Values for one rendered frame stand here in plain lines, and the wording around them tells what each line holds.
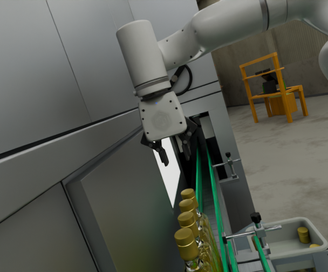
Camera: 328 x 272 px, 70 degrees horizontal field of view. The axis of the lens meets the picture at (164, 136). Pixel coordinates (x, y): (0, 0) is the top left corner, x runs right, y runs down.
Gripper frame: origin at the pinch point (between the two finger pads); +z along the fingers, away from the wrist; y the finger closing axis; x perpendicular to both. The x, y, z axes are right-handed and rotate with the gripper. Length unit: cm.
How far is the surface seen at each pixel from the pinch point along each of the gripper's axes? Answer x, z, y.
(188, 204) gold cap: -7.2, 9.9, 0.7
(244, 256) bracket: 8.0, 37.7, 8.6
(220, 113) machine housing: 93, 6, 17
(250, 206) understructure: 92, 71, 18
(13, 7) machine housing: -17.7, -35.9, -14.4
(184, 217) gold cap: -12.3, 9.9, 0.2
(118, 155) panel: -5.1, -4.9, -11.8
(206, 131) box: 102, 17, 5
